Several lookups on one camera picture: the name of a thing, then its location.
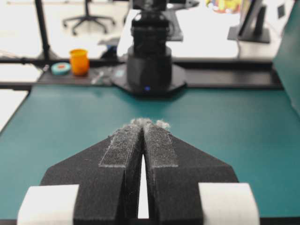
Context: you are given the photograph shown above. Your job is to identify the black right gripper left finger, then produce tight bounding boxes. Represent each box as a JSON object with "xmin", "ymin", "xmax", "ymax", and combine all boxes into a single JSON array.
[{"xmin": 17, "ymin": 122, "xmax": 143, "ymax": 225}]

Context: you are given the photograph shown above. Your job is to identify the orange plastic cup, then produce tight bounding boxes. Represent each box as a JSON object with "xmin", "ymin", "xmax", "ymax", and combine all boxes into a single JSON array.
[{"xmin": 69, "ymin": 49, "xmax": 90, "ymax": 76}]

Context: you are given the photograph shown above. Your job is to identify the black monitor stand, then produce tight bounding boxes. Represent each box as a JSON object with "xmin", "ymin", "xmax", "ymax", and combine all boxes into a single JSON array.
[{"xmin": 227, "ymin": 0, "xmax": 270, "ymax": 44}]

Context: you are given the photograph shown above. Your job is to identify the teal tape roll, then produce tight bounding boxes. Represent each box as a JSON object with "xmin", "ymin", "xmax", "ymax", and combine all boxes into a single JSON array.
[{"xmin": 51, "ymin": 62, "xmax": 71, "ymax": 76}]

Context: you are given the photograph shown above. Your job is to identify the black frame pole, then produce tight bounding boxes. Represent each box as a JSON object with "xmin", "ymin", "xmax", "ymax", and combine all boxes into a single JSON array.
[{"xmin": 0, "ymin": 0, "xmax": 59, "ymax": 67}]

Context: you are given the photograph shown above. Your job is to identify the black office chair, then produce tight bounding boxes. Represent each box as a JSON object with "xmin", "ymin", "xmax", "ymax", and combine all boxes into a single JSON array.
[{"xmin": 62, "ymin": 0, "xmax": 116, "ymax": 36}]

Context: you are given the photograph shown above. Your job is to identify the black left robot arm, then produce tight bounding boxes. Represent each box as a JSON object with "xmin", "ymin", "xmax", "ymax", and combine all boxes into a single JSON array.
[{"xmin": 112, "ymin": 0, "xmax": 186, "ymax": 96}]

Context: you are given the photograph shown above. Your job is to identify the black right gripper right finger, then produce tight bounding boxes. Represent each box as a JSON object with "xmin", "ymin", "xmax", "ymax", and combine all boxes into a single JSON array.
[{"xmin": 142, "ymin": 120, "xmax": 260, "ymax": 225}]

